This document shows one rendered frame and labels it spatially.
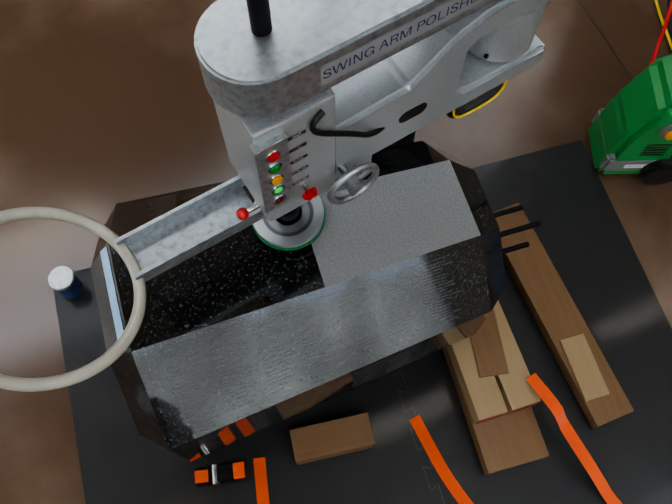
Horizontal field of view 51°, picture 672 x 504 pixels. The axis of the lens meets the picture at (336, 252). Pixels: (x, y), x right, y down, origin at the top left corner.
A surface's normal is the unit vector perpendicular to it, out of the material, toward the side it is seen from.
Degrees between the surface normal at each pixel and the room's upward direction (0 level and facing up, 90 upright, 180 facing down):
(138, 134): 0
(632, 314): 0
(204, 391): 45
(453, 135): 0
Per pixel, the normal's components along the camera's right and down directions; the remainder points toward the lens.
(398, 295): 0.24, 0.36
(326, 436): 0.00, -0.37
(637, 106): -0.95, -0.10
